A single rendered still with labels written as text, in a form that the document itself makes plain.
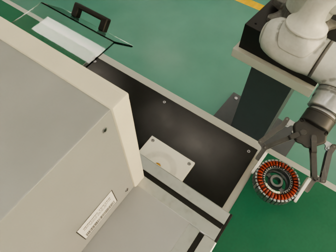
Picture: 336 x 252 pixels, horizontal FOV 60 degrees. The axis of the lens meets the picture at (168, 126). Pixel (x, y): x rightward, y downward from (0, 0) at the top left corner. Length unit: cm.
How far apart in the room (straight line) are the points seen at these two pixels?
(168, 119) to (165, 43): 138
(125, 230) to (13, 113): 22
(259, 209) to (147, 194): 46
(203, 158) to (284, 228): 27
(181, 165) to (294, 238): 34
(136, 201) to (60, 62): 23
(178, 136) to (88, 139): 62
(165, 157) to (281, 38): 43
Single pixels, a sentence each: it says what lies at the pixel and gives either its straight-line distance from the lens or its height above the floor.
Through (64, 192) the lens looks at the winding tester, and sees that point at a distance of 28.
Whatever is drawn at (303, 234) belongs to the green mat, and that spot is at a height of 75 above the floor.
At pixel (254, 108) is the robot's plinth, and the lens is 141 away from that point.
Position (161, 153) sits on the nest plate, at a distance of 83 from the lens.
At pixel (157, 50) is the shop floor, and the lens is 218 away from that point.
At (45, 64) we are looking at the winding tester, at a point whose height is 132.
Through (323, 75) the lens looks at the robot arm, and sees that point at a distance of 81.
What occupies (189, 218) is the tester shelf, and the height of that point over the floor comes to 112.
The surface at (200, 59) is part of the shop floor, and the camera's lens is 213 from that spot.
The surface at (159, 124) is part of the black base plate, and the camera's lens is 89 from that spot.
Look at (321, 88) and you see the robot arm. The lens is 81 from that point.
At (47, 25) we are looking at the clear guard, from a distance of 77.
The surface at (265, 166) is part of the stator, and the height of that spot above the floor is 84.
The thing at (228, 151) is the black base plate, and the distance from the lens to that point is 86.
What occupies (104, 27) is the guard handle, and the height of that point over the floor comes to 105.
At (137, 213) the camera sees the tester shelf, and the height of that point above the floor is 111.
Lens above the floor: 153
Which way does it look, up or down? 59 degrees down
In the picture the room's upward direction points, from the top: straight up
